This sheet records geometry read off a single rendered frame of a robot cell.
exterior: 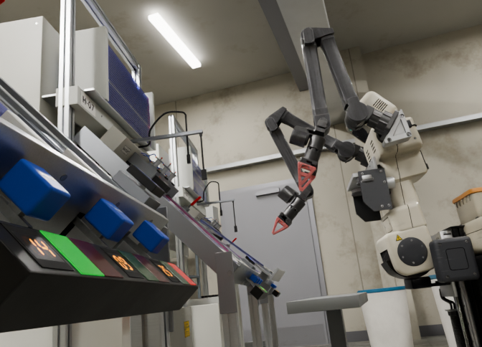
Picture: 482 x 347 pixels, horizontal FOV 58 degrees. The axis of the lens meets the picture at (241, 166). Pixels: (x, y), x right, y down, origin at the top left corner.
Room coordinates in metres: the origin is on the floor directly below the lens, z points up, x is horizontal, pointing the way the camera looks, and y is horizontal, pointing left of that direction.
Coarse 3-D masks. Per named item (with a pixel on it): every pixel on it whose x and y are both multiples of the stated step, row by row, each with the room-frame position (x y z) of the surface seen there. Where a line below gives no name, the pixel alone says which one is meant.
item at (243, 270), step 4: (240, 264) 1.33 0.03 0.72; (244, 264) 1.46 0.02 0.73; (240, 268) 1.39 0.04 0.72; (244, 268) 1.45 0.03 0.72; (248, 268) 1.55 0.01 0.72; (236, 272) 1.38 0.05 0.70; (240, 272) 1.46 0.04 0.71; (244, 272) 1.53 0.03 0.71; (248, 272) 1.63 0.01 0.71; (252, 272) 1.75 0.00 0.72; (256, 272) 1.86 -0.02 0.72; (236, 276) 1.43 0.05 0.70; (240, 276) 1.52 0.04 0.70; (244, 276) 1.60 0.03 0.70; (248, 276) 1.72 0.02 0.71; (236, 280) 1.51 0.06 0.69; (240, 280) 1.61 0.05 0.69; (244, 280) 1.70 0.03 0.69; (240, 284) 1.69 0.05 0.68; (244, 284) 1.79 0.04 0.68; (248, 284) 1.93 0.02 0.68
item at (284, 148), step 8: (272, 120) 1.93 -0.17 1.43; (272, 128) 1.94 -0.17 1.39; (272, 136) 1.97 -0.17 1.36; (280, 136) 1.96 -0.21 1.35; (280, 144) 1.96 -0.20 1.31; (288, 144) 1.97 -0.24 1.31; (280, 152) 1.97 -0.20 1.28; (288, 152) 1.96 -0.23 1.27; (288, 160) 1.97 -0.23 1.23; (296, 160) 1.96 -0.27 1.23; (288, 168) 1.98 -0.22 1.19; (296, 168) 1.96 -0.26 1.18; (296, 176) 1.96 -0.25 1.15; (296, 184) 2.00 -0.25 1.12; (304, 184) 1.95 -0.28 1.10; (312, 192) 1.95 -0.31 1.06
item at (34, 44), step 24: (0, 24) 1.39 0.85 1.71; (24, 24) 1.38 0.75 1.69; (48, 24) 1.41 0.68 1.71; (0, 48) 1.39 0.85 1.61; (24, 48) 1.38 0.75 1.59; (48, 48) 1.42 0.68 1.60; (0, 72) 1.39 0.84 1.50; (24, 72) 1.38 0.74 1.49; (48, 72) 1.42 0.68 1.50; (24, 96) 1.38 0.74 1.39
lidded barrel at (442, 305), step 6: (432, 276) 4.33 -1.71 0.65; (432, 282) 4.38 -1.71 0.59; (432, 288) 4.43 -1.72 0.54; (438, 288) 4.31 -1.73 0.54; (438, 294) 4.33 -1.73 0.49; (438, 300) 4.36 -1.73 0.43; (438, 306) 4.39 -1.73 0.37; (444, 306) 4.30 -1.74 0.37; (444, 312) 4.32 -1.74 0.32; (444, 318) 4.35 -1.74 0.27; (444, 324) 4.38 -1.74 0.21; (450, 324) 4.29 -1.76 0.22; (444, 330) 4.43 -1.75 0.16; (450, 330) 4.31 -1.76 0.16; (450, 336) 4.33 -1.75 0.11; (450, 342) 4.36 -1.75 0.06
